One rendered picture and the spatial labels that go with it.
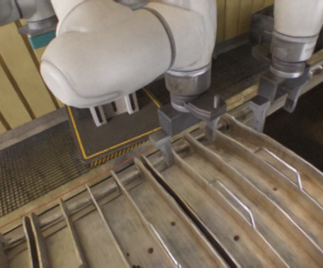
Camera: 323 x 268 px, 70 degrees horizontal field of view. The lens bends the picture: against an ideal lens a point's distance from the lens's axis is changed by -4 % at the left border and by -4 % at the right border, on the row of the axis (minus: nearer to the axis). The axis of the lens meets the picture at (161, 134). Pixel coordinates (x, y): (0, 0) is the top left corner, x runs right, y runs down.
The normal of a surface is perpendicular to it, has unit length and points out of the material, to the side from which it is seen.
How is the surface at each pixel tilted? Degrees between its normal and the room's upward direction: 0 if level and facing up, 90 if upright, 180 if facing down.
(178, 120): 90
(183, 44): 87
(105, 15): 25
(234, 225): 3
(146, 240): 5
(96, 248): 8
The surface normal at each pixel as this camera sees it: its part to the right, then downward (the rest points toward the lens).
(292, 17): -0.60, 0.65
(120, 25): 0.25, -0.40
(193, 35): 0.58, 0.44
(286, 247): -0.01, -0.62
